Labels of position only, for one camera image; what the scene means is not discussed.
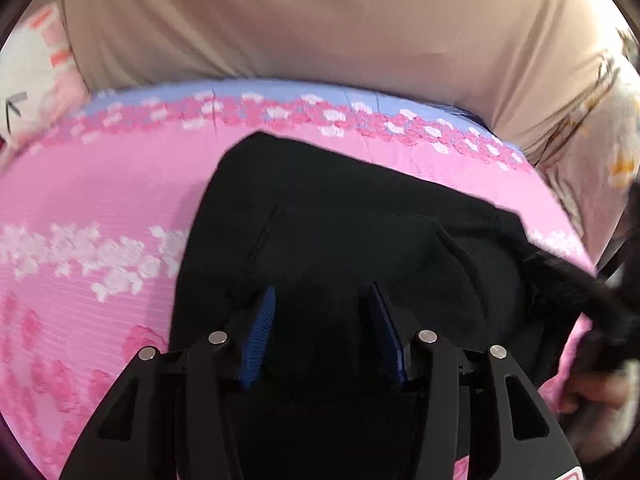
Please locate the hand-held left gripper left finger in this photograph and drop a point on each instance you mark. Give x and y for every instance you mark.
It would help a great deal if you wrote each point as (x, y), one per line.
(255, 345)

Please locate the black pants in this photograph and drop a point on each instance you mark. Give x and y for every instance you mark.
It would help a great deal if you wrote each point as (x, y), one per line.
(350, 240)

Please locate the pink rose print bedsheet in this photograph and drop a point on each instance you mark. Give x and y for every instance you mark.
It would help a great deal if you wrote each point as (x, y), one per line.
(100, 185)

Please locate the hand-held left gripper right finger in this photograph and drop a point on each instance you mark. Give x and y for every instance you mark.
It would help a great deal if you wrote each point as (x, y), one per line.
(392, 345)

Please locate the pale floral quilt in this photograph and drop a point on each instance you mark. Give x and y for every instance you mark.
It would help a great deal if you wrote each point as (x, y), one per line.
(595, 150)

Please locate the cartoon rabbit face pillow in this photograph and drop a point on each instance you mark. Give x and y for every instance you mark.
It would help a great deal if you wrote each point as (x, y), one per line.
(35, 70)

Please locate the person's right hand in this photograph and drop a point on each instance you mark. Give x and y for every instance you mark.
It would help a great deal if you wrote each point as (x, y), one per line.
(595, 394)

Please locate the beige cloth backdrop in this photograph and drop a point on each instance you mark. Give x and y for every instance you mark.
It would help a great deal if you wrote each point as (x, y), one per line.
(325, 25)

